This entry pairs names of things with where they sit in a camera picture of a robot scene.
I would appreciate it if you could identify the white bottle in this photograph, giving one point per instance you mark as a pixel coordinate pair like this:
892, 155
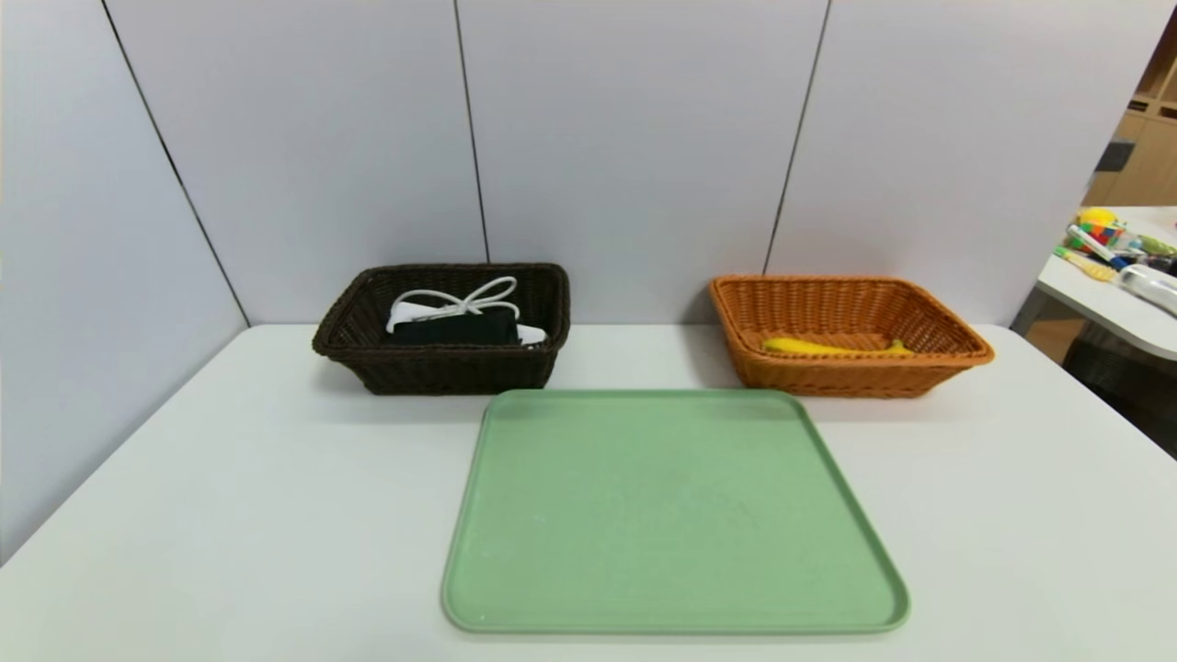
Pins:
1149, 285

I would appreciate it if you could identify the black glasses case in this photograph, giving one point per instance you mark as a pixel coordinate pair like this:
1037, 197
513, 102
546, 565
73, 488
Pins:
452, 331

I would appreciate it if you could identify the yellow green toy item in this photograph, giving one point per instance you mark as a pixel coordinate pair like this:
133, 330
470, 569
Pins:
1085, 265

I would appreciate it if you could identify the orange wicker basket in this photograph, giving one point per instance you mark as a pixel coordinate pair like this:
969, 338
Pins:
846, 379

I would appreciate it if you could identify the colourful cube toy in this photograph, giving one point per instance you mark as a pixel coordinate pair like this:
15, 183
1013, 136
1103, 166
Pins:
1099, 230

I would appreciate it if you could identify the dark grey woven bin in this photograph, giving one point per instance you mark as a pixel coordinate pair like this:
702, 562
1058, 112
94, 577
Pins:
1122, 386

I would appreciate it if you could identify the yellow banana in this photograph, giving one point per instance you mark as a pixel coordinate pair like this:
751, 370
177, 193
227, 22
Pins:
818, 348

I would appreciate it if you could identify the wooden shelf unit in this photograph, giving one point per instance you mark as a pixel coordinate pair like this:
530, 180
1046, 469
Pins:
1140, 161

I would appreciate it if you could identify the light green plastic tray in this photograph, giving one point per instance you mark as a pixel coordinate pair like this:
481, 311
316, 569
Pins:
662, 515

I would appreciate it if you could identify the dark brown wicker basket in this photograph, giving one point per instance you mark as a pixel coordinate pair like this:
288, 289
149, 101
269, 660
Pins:
441, 372

